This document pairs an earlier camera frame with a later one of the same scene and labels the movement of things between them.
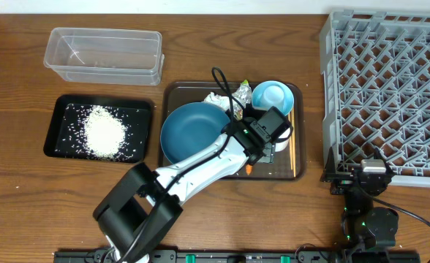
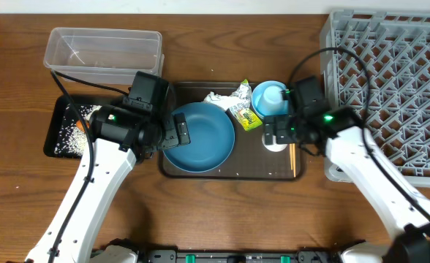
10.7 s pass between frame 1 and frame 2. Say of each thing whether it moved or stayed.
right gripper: moved
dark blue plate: stayed
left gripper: moved
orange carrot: moved
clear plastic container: stayed
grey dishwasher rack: stayed
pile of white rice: moved
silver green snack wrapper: stayed
